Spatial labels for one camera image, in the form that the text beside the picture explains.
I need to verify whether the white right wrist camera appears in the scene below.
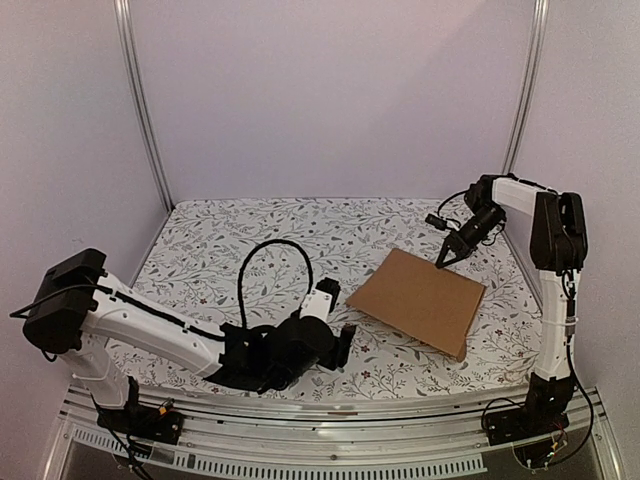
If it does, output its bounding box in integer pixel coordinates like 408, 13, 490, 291
425, 214, 461, 231

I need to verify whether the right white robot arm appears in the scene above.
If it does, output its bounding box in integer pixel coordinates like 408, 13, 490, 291
426, 174, 588, 382

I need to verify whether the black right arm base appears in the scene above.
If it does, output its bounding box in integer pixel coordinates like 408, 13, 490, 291
481, 373, 575, 446

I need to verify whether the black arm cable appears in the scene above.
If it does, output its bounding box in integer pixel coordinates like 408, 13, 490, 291
237, 238, 315, 331
437, 189, 471, 216

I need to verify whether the left aluminium frame post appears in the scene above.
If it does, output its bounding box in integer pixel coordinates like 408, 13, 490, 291
113, 0, 175, 214

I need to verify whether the right aluminium frame post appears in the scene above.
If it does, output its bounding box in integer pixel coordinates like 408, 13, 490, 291
502, 0, 550, 174

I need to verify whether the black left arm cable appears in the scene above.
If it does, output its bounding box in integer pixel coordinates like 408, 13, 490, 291
237, 238, 315, 331

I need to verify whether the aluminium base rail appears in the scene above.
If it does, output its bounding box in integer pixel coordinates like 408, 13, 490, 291
42, 384, 609, 480

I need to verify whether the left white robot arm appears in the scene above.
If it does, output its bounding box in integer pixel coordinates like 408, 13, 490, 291
9, 248, 356, 434

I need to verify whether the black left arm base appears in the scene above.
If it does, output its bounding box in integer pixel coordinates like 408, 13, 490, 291
95, 376, 184, 445

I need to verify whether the floral patterned table mat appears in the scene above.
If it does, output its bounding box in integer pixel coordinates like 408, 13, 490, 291
133, 198, 541, 403

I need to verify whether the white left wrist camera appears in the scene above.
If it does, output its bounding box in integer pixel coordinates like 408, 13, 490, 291
300, 277, 341, 322

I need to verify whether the brown cardboard box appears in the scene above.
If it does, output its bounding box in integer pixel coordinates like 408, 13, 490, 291
346, 248, 486, 362

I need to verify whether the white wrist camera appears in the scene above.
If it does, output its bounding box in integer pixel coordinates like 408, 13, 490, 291
425, 214, 461, 231
300, 277, 341, 322

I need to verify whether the aluminium frame post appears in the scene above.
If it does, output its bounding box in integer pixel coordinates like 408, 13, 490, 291
502, 0, 550, 174
113, 0, 175, 214

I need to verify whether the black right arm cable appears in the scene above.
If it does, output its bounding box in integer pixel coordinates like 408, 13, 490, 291
437, 189, 471, 216

